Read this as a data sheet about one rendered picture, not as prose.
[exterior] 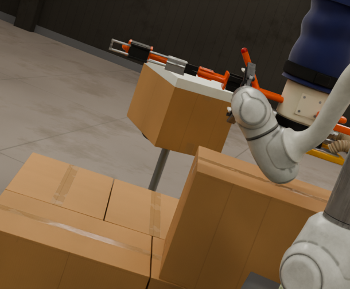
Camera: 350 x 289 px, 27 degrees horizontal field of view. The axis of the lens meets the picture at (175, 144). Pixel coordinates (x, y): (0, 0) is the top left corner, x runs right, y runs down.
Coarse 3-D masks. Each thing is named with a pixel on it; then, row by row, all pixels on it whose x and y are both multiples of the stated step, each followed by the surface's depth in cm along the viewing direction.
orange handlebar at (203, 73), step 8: (152, 56) 243; (160, 56) 243; (200, 72) 244; (208, 72) 244; (216, 80) 245; (224, 80) 244; (256, 88) 246; (272, 96) 246; (280, 96) 246; (344, 120) 248; (336, 128) 224; (344, 128) 224
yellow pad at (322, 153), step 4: (320, 144) 242; (316, 148) 240; (320, 148) 243; (324, 148) 246; (308, 152) 238; (312, 152) 238; (316, 152) 238; (320, 152) 239; (324, 152) 240; (328, 152) 241; (316, 156) 239; (320, 156) 239; (324, 156) 239; (328, 156) 239; (332, 156) 239; (336, 156) 240; (340, 156) 244; (328, 160) 239; (332, 160) 239; (336, 160) 239; (340, 160) 239; (344, 160) 239; (340, 164) 239
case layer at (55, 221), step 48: (48, 192) 289; (96, 192) 309; (144, 192) 333; (0, 240) 239; (48, 240) 244; (96, 240) 258; (144, 240) 274; (0, 288) 243; (48, 288) 243; (96, 288) 244; (144, 288) 244
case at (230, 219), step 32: (224, 160) 264; (192, 192) 237; (224, 192) 237; (256, 192) 236; (288, 192) 250; (320, 192) 267; (192, 224) 239; (224, 224) 239; (256, 224) 238; (288, 224) 238; (192, 256) 242; (224, 256) 241; (256, 256) 241; (192, 288) 244; (224, 288) 244
